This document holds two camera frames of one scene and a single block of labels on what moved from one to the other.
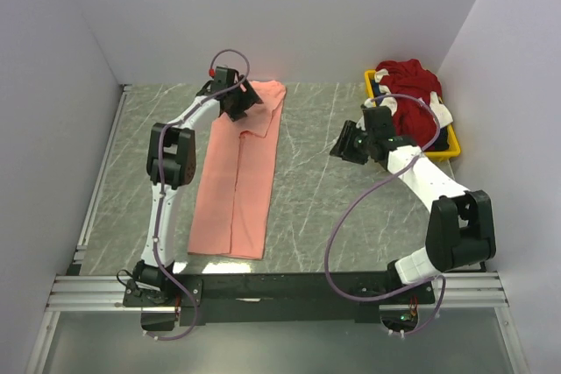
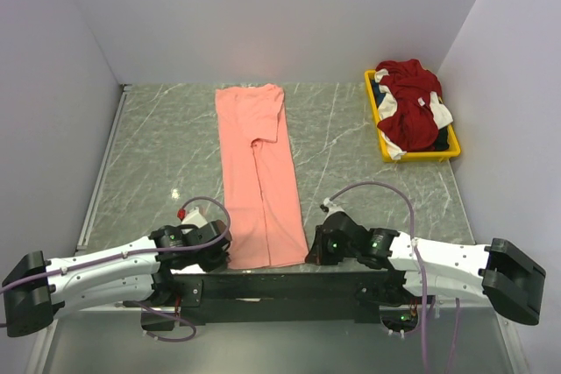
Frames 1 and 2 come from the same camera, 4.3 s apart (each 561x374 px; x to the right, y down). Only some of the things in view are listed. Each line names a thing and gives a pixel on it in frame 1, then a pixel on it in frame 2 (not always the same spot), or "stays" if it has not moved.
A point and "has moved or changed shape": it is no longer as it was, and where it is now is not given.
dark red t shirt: [413, 118] stays
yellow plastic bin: [454, 147] stays
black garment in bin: [442, 142] stays
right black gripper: [346, 143] -> [317, 251]
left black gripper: [244, 99] -> [215, 256]
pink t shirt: [234, 179] has moved or changed shape
